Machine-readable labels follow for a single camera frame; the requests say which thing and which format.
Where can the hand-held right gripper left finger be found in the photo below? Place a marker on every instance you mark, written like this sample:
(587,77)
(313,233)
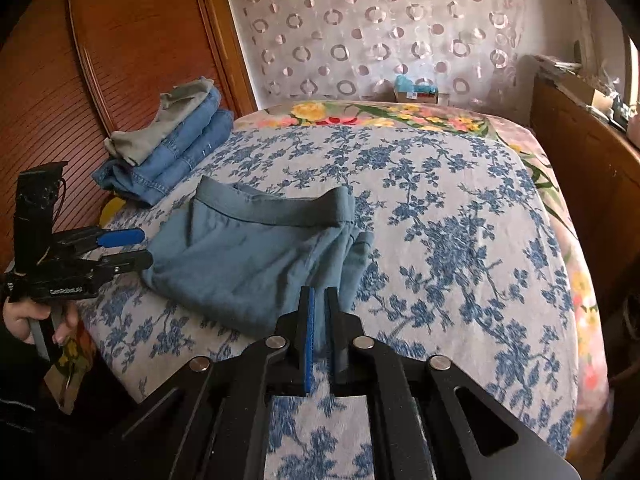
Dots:
(310,345)

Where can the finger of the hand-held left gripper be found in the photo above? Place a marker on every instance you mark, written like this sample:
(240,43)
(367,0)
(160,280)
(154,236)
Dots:
(120,237)
(127,260)

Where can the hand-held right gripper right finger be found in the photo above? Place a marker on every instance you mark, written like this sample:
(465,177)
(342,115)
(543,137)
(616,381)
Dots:
(334,365)

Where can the grey-blue pants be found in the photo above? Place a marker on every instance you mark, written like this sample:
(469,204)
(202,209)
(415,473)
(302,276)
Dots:
(240,260)

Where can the person's left forearm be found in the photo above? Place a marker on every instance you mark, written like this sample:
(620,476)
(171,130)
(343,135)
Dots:
(30,410)

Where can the folded grey-green pants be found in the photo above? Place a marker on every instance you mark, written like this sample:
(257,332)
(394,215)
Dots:
(145,137)

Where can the person's left hand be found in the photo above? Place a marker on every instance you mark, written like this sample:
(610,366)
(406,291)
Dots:
(20,322)

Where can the yellow cloth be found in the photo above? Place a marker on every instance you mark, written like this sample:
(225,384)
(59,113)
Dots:
(112,209)

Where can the folded blue jeans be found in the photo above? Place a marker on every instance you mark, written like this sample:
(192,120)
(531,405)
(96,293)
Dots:
(185,147)

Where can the brown floral cloth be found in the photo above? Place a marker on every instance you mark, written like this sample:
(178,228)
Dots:
(70,365)

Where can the bed with floral sheet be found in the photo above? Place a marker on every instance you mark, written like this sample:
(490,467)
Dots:
(450,210)

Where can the wooden headboard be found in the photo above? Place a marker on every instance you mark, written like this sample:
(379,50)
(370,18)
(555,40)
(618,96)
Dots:
(125,35)

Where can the colourful floral blanket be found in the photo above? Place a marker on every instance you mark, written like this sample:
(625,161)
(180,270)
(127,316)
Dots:
(565,240)

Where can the cardboard box with blue packets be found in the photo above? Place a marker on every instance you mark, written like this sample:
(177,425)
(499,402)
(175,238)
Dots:
(414,91)

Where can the circle-patterned curtain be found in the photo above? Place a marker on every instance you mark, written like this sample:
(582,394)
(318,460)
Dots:
(375,25)

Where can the wooden cabinet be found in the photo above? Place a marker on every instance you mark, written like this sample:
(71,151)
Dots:
(590,160)

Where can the pile of papers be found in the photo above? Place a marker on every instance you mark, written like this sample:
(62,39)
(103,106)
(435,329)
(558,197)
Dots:
(555,65)

